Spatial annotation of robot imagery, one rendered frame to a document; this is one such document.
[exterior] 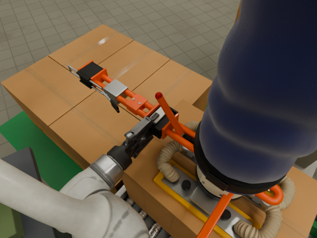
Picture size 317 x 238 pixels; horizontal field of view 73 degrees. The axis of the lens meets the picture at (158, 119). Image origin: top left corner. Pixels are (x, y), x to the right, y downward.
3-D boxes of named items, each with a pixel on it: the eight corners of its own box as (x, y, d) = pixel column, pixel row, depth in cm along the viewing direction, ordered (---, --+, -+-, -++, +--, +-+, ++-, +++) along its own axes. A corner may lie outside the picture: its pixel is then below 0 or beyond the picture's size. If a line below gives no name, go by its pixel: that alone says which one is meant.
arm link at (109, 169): (93, 173, 66) (107, 159, 69) (114, 192, 63) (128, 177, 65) (85, 161, 59) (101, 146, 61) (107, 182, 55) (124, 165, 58)
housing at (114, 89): (130, 94, 82) (129, 86, 79) (117, 105, 79) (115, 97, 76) (117, 86, 85) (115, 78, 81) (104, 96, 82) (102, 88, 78)
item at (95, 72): (108, 78, 87) (106, 68, 83) (95, 88, 84) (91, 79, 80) (95, 69, 90) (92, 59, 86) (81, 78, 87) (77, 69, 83)
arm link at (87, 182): (99, 180, 67) (124, 201, 58) (58, 222, 61) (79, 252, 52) (81, 159, 61) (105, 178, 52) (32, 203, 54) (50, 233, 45)
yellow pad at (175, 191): (259, 226, 65) (266, 223, 61) (245, 257, 60) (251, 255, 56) (170, 160, 77) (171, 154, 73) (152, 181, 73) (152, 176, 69)
